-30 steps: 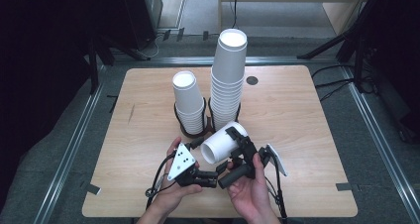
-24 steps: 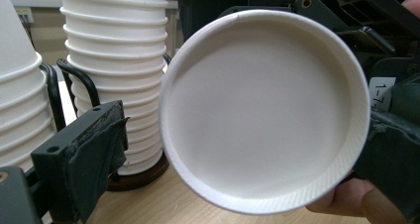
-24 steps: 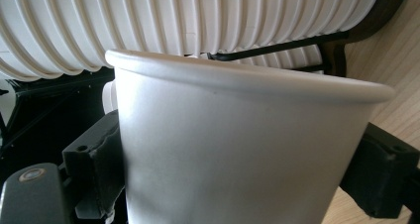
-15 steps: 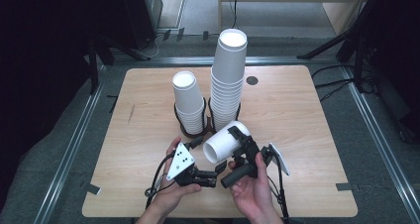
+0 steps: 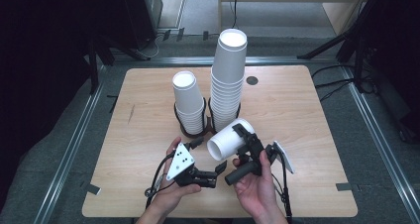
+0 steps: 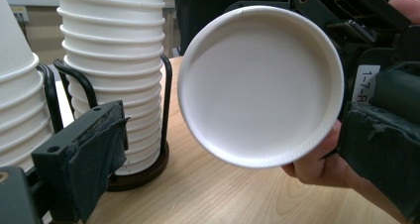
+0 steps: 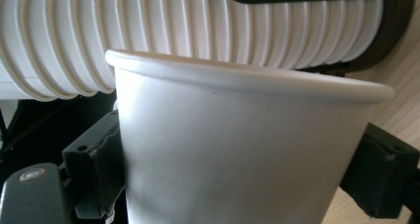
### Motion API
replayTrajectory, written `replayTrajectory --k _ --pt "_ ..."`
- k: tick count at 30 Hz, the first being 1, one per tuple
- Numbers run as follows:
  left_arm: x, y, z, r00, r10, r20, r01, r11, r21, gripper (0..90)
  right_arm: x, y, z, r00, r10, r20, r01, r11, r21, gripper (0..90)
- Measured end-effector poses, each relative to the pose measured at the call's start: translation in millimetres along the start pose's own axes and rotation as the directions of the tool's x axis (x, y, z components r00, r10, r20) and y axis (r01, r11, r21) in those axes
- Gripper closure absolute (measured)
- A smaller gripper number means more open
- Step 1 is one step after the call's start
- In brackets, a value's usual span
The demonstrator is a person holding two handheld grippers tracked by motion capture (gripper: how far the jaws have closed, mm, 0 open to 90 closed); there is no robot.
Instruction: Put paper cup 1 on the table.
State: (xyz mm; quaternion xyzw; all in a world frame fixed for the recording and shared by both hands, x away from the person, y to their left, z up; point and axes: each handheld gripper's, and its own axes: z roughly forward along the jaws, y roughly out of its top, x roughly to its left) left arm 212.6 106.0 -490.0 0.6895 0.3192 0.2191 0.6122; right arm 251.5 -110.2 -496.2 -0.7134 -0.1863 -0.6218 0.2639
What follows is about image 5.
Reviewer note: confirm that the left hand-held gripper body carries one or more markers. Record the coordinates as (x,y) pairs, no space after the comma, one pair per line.
(181,161)

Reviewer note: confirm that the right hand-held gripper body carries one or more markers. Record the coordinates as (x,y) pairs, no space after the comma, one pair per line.
(252,151)

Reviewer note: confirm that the black double cup holder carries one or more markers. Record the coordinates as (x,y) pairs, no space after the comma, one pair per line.
(193,134)

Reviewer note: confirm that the tall stack of paper cups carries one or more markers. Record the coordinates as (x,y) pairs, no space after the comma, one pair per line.
(224,101)

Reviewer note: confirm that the person's left hand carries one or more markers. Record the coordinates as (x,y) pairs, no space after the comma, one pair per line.
(168,192)

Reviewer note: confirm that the person's right hand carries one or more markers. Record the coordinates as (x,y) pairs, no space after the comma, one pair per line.
(259,192)

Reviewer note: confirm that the short stack of paper cups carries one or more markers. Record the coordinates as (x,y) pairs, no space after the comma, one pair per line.
(188,98)

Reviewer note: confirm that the black round table grommet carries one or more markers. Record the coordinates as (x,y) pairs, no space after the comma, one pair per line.
(252,80)

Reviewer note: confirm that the grey tape piece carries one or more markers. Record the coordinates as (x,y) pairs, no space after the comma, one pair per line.
(344,186)
(92,188)

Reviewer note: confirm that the black plug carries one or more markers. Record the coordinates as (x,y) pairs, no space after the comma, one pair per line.
(166,35)
(180,34)
(205,35)

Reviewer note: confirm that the black tripod stand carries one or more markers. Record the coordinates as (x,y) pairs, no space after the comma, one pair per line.
(330,44)

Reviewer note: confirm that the black metal stand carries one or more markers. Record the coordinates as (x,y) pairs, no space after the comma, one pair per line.
(94,68)

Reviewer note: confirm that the black computer tower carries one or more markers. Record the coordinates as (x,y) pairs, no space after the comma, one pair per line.
(137,16)

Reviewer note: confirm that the light wooden cabinet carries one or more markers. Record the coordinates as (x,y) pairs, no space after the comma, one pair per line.
(340,9)

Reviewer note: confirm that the black curtain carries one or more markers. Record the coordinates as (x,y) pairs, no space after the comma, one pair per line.
(39,85)

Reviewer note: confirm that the metal floor rail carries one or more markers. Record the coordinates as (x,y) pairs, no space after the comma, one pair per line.
(280,60)
(69,151)
(379,141)

